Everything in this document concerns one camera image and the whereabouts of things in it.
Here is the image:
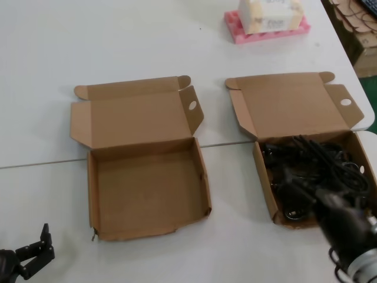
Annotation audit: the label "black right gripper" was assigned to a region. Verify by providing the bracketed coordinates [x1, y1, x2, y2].
[278, 178, 372, 261]

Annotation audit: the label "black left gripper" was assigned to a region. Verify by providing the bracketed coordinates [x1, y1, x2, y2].
[0, 223, 56, 281]

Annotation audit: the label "black power cord bundle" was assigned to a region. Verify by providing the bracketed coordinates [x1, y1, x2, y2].
[262, 134, 371, 221]

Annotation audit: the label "open brown cardboard box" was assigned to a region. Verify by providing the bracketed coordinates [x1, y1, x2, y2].
[225, 71, 377, 231]
[70, 75, 213, 242]

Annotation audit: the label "white tissue box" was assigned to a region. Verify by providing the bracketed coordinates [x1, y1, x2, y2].
[237, 0, 306, 35]

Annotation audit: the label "pink foam tray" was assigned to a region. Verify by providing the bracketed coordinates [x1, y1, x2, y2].
[224, 10, 312, 45]

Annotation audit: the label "stacked brown cardboard sheets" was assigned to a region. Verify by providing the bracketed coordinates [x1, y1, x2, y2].
[320, 0, 377, 78]

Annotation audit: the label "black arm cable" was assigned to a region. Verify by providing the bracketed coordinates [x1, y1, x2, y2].
[328, 246, 350, 278]

